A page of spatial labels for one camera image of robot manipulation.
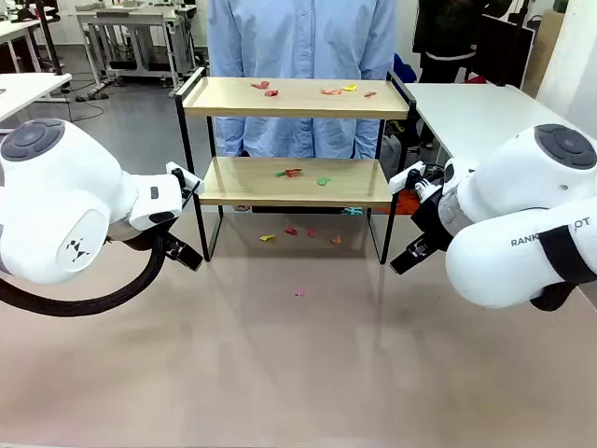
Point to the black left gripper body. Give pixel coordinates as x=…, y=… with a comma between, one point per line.
x=175, y=245

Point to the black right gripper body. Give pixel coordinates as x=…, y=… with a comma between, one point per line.
x=434, y=224

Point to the teal microfibre duster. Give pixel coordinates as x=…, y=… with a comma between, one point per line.
x=351, y=211

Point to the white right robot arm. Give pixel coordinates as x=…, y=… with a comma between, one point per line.
x=522, y=200

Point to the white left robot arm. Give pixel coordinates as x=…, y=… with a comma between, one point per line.
x=56, y=196

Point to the orange cloth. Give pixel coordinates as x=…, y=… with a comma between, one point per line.
x=410, y=203

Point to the grey plastic bin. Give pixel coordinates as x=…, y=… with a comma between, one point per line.
x=391, y=154

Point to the large white table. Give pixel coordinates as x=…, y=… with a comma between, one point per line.
x=466, y=112

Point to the blue object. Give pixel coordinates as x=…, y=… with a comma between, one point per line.
x=403, y=70

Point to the orange-red paper scrap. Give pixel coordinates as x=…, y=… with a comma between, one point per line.
x=330, y=91

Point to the black monitor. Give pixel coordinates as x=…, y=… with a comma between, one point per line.
x=506, y=51

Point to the person in black clothes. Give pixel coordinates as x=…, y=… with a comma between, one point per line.
x=448, y=32

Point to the brown cardboard sheet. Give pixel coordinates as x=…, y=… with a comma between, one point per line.
x=548, y=46

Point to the white board panel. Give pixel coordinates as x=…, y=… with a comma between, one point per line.
x=573, y=60

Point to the white rounded side table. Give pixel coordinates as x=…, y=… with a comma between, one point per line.
x=28, y=86

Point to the person in blue shirt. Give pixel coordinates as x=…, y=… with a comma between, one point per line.
x=298, y=42

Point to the grey-white background workbench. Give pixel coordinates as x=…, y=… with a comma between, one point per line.
x=130, y=21

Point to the black stand pole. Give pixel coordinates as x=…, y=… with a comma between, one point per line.
x=49, y=37

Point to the white background desk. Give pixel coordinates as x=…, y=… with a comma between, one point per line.
x=14, y=30

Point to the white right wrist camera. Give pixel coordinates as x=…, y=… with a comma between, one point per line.
x=403, y=179

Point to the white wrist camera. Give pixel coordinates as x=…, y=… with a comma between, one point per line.
x=403, y=179
x=186, y=176

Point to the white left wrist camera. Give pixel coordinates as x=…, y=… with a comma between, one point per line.
x=186, y=176

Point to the two-tier wooden black-frame shelf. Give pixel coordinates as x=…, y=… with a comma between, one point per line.
x=294, y=100

